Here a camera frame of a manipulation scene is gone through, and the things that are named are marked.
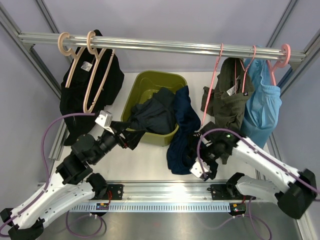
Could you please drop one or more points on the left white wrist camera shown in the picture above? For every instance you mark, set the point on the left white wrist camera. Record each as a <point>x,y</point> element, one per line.
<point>104,120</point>

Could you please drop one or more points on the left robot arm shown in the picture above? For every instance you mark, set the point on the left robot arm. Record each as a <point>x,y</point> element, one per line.
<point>72,182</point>

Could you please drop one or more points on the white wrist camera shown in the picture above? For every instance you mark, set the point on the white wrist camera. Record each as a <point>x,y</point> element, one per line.
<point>199,171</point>
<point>104,120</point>

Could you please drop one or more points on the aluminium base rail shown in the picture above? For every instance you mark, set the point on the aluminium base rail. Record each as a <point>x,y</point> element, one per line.
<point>139,191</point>

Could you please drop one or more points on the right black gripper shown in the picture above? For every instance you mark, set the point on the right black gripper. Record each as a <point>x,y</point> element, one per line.
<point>213,165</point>

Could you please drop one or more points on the black shorts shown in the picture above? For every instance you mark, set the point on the black shorts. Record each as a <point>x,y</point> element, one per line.
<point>95,84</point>

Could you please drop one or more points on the light blue shorts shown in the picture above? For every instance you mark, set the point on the light blue shorts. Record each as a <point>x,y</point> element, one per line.
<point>261,112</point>

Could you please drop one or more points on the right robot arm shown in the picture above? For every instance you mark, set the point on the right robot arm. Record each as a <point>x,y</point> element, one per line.
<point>292,190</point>

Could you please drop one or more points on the pink plastic hanger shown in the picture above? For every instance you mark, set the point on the pink plastic hanger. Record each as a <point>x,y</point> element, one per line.
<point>281,63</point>

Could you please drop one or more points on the olive green plastic basket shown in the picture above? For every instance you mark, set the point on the olive green plastic basket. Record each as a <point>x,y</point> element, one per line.
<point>145,85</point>

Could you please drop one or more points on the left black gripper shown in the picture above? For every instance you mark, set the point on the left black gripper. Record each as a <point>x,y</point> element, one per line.
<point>132,138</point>

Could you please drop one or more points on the navy blue shorts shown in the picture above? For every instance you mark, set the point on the navy blue shorts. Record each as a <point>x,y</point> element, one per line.
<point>181,154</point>

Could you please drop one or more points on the dark teal shorts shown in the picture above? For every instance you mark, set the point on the dark teal shorts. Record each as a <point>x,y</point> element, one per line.
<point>156,117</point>

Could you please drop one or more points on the aluminium hanging rail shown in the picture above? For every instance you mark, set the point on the aluminium hanging rail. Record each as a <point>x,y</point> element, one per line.
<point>166,46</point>

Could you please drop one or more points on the pink wire hanger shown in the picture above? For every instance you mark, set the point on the pink wire hanger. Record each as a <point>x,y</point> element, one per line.
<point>212,83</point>
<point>246,68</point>

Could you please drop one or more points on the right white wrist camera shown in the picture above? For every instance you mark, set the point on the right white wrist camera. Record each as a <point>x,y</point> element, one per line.
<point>199,171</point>

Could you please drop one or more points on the olive green shorts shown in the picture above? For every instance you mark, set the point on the olive green shorts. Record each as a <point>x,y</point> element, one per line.
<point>227,101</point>

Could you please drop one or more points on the white perforated cable duct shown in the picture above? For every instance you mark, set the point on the white perforated cable duct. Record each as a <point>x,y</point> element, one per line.
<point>152,207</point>

